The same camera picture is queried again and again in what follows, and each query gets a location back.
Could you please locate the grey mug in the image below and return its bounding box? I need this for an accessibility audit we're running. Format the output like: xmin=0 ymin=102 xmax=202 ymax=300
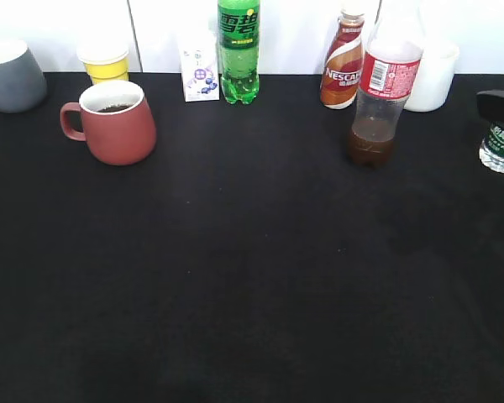
xmin=0 ymin=39 xmax=47 ymax=113

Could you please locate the red mug white inside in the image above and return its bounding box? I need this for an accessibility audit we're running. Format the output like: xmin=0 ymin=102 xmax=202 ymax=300
xmin=60 ymin=80 xmax=157 ymax=165

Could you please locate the black tablecloth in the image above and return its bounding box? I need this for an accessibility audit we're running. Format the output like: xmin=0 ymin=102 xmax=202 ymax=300
xmin=0 ymin=73 xmax=504 ymax=402

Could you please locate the cola bottle red label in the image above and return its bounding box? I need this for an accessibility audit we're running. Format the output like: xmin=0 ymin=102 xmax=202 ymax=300
xmin=347 ymin=1 xmax=424 ymax=168

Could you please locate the yellow cup white rim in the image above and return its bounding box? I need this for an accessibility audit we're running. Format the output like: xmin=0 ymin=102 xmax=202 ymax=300
xmin=76 ymin=39 xmax=129 ymax=85

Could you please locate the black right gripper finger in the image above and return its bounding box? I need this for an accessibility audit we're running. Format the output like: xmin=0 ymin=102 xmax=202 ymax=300
xmin=476 ymin=90 xmax=504 ymax=130

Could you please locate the green label water bottle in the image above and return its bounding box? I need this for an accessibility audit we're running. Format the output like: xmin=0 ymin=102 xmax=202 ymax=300
xmin=479 ymin=123 xmax=504 ymax=174

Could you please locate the green Sprite bottle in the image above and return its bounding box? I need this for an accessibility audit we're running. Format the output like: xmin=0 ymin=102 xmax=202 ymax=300
xmin=218 ymin=0 xmax=260 ymax=105

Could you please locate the Nescafe coffee bottle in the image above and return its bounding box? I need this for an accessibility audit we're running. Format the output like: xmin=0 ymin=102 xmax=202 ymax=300
xmin=320 ymin=1 xmax=365 ymax=110

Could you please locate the small white milk carton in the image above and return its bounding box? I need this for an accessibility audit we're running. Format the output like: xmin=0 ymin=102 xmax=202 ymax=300
xmin=178 ymin=27 xmax=220 ymax=102

